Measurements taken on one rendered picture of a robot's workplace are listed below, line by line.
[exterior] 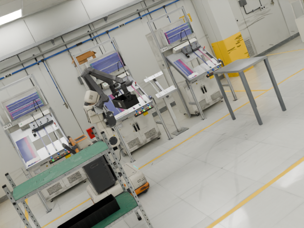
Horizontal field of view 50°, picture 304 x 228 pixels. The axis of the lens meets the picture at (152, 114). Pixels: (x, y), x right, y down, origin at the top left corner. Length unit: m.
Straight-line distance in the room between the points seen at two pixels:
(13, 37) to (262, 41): 5.90
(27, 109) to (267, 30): 6.32
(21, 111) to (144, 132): 1.99
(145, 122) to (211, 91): 1.41
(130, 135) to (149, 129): 0.36
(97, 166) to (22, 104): 1.99
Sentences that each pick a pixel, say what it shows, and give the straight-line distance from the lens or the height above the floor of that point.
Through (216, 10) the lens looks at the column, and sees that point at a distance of 7.75.
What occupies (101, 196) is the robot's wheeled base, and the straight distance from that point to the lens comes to 3.89.
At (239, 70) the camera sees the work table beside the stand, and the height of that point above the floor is 0.79.
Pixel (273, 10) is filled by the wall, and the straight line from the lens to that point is 9.44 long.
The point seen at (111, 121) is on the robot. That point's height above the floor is 0.95.
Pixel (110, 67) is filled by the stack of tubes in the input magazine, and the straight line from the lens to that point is 5.54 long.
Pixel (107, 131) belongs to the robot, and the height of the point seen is 0.86.
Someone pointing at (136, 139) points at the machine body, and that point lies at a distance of 5.56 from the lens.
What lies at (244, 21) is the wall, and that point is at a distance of 8.81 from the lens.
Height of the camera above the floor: 1.65
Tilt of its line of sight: 12 degrees down
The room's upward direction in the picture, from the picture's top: 25 degrees counter-clockwise
